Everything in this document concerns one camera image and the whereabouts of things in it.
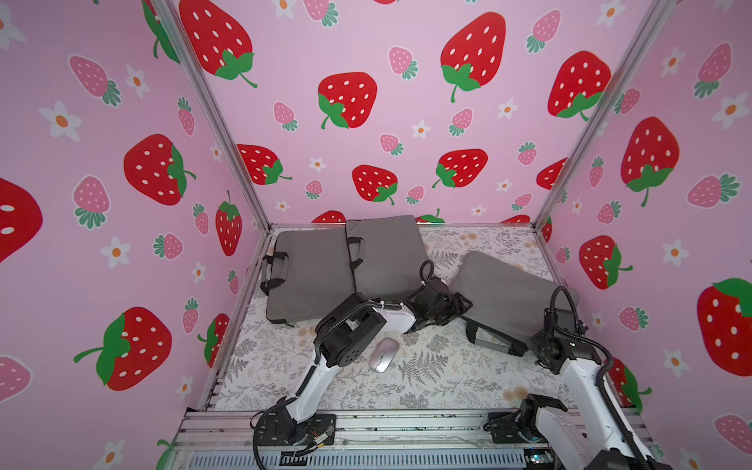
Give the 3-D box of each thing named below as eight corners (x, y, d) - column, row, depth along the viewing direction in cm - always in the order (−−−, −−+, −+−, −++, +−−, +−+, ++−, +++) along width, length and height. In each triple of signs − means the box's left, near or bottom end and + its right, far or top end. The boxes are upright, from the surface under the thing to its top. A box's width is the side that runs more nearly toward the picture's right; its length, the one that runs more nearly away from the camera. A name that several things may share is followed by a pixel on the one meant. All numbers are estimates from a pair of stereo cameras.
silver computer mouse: (367, 367, 87) (366, 364, 85) (384, 337, 93) (384, 334, 91) (383, 376, 85) (383, 374, 83) (400, 346, 91) (400, 343, 89)
